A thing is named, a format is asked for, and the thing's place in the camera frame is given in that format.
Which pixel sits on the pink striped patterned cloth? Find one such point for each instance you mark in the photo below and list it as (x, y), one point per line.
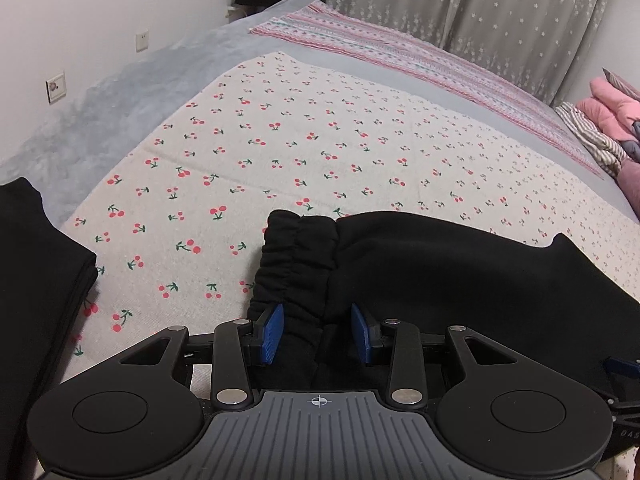
(400, 57)

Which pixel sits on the brown striped cloth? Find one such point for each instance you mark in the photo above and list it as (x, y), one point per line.
(592, 140)

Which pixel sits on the mauve cloth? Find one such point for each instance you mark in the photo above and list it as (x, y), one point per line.
(631, 180)

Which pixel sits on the white wall socket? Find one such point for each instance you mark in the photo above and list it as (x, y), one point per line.
(56, 87)
(142, 41)

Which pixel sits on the black pants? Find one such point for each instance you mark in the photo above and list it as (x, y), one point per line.
(450, 280)

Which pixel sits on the cherry print bed sheet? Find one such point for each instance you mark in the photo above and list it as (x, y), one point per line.
(310, 150)

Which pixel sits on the folded black cloth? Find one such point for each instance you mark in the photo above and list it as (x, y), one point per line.
(35, 280)

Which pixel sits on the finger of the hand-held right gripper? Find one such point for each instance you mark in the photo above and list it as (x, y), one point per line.
(622, 366)

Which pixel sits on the pile of pink clothes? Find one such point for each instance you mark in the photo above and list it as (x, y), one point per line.
(607, 107)

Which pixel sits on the grey star print curtain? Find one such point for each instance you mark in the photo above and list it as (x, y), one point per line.
(480, 10)

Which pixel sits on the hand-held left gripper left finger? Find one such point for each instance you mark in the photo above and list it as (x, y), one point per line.
(271, 334)

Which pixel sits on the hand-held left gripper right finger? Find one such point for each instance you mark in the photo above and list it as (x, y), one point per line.
(361, 334)

